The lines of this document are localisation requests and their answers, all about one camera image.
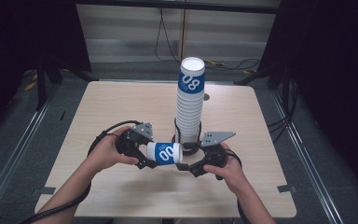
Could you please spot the metal floor rail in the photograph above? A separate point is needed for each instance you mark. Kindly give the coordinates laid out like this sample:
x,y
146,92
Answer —
x,y
306,158
13,155

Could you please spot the person's right hand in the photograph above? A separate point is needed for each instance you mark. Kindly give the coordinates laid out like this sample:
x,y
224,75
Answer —
x,y
233,172

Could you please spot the stack of white paper cups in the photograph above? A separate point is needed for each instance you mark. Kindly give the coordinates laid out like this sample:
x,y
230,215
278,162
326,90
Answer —
x,y
189,109

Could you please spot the blue label paper cup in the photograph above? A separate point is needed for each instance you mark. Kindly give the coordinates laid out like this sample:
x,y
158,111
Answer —
x,y
164,153

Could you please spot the black metal stand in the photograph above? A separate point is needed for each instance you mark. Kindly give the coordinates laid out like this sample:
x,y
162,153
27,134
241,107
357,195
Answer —
x,y
40,87
254,76

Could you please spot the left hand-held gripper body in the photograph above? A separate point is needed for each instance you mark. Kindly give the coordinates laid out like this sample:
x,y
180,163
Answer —
x,y
130,141

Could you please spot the grey tape strip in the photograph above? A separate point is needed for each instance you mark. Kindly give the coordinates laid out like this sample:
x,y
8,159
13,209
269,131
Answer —
x,y
286,188

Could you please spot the yellow floor tape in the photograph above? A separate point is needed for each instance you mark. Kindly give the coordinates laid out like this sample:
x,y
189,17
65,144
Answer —
x,y
215,63
30,86

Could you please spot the grey round table grommet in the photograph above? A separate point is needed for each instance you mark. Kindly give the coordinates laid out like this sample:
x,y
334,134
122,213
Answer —
x,y
206,97

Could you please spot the person's left hand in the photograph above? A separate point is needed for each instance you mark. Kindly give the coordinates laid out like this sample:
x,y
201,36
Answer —
x,y
105,152

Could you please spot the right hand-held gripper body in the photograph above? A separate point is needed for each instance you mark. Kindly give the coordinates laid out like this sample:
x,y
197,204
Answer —
x,y
214,154

